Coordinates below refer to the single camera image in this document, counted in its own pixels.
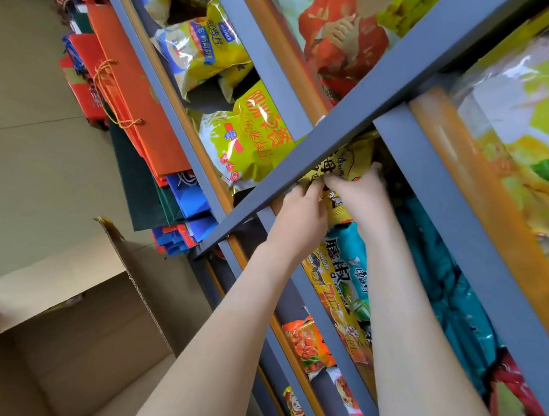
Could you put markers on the dark green gift bag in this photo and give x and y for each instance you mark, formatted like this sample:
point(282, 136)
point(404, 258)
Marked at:
point(140, 190)

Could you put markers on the large orange gift bag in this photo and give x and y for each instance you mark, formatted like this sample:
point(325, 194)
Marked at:
point(146, 106)

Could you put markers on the red figure print bag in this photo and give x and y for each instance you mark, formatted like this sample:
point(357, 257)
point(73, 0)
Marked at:
point(343, 27)

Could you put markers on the person's left forearm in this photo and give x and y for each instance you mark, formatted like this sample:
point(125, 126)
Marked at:
point(212, 358)

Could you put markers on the orange snack packets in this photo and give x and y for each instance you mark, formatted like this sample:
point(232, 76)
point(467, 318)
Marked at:
point(309, 348)

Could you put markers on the pink snack packet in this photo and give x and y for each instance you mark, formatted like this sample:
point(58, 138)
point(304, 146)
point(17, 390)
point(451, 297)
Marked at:
point(348, 398)

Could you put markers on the stack of red packets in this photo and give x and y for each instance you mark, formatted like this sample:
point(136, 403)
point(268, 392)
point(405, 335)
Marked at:
point(513, 385)

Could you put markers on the person's left hand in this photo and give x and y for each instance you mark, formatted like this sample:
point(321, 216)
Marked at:
point(298, 227)

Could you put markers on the person's right hand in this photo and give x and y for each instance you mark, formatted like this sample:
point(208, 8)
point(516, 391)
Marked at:
point(369, 205)

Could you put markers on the row of yellow snack bags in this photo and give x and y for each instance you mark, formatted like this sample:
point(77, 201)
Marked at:
point(541, 138)

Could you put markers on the bunch of small gift bags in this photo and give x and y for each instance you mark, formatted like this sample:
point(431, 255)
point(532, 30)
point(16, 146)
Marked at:
point(173, 240)

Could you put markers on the row of blue gift bags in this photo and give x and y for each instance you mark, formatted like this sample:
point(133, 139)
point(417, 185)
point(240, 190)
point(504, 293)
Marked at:
point(190, 194)

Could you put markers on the lime green snack bags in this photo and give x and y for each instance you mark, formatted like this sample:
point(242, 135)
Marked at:
point(248, 139)

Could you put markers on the grey metal shelf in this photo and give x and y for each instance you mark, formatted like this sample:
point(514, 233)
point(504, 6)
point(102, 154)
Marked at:
point(431, 27)

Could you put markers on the person's right forearm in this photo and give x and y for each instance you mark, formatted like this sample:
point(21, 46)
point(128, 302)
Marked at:
point(416, 347)

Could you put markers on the cardboard box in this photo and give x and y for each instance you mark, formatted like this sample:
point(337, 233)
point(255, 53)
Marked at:
point(75, 358)

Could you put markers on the teal noodle packets row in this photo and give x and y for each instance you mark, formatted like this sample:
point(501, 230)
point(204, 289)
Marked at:
point(449, 285)

